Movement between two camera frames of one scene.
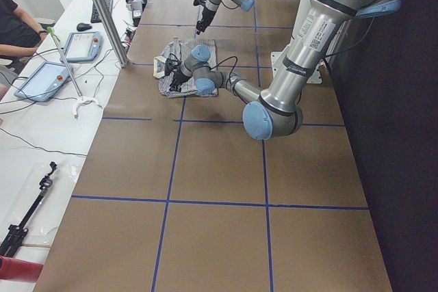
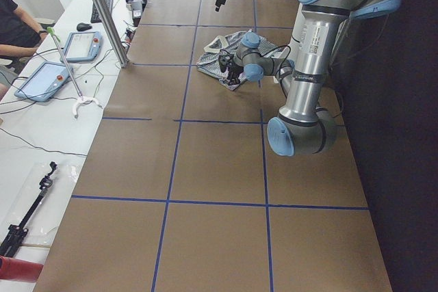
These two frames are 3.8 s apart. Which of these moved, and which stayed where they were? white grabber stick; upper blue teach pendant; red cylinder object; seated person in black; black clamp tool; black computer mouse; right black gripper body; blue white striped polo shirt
Moved: right black gripper body; blue white striped polo shirt
Stayed: red cylinder object; black clamp tool; white grabber stick; seated person in black; black computer mouse; upper blue teach pendant
